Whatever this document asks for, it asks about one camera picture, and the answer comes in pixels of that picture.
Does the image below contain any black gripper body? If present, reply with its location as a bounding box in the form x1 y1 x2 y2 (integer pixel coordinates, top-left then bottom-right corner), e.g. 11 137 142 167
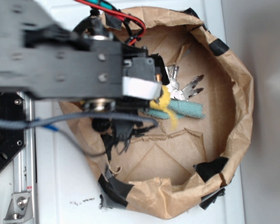
122 45 169 101

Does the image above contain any yellow cloth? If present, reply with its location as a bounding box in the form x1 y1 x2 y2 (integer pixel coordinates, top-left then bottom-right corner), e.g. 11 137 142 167
149 85 178 130

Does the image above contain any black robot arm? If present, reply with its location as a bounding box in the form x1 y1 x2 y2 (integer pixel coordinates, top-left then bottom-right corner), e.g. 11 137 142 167
0 0 163 111

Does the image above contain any teal cloth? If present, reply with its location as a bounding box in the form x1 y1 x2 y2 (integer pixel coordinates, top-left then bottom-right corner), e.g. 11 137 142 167
143 99 205 119

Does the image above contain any bunch of keys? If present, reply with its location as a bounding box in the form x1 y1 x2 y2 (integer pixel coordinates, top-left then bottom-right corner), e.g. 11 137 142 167
165 65 204 101

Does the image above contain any brown paper bag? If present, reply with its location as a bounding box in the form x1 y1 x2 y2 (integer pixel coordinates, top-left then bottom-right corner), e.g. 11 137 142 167
58 6 254 220

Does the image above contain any red wire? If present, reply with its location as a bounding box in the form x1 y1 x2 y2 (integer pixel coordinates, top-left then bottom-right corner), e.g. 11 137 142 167
75 0 147 46

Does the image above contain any grey braided cable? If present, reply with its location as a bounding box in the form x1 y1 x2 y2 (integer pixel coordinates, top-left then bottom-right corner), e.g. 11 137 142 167
0 111 159 157

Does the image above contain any aluminium rail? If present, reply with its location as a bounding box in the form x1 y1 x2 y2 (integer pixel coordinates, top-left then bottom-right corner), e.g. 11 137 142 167
3 92 39 224

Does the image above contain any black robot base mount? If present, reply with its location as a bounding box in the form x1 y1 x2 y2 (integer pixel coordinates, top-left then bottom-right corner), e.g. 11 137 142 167
0 93 26 173

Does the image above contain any metal corner bracket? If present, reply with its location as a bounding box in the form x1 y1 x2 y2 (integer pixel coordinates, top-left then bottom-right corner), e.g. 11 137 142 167
3 192 34 224

